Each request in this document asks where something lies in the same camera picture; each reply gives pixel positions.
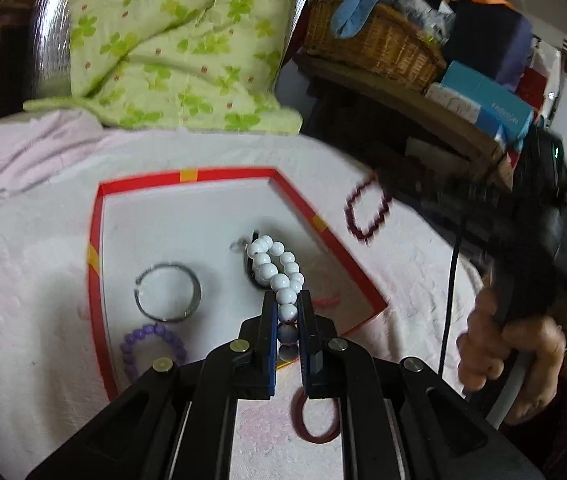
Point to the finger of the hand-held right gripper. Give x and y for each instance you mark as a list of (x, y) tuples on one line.
[(438, 200)]

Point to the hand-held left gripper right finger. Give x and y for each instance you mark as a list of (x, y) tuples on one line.
[(304, 340)]

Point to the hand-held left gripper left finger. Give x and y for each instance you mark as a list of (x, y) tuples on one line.
[(273, 340)]

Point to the silver bangle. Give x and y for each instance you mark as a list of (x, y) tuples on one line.
[(197, 292)]

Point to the red tray box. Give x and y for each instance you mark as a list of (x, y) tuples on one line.
[(163, 230)]

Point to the person's right forearm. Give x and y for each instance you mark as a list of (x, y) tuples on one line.
[(558, 440)]

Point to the person's right hand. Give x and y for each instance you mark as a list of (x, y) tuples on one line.
[(533, 350)]

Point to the white and blue box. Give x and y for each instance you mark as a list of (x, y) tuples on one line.
[(453, 102)]

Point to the wooden table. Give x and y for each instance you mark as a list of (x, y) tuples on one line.
[(413, 95)]

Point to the teal cardboard box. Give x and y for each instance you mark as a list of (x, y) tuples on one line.
[(483, 95)]

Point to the wicker basket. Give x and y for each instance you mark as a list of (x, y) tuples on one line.
[(383, 45)]

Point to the navy bag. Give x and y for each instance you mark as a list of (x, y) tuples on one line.
[(488, 40)]

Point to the blue cloth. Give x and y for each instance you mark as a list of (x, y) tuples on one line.
[(358, 10)]

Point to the pale pink blanket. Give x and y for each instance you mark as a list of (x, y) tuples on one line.
[(23, 260)]

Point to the green floral quilt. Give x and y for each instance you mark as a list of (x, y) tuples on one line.
[(163, 35)]

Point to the silver foil mat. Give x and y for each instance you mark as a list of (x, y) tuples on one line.
[(50, 45)]

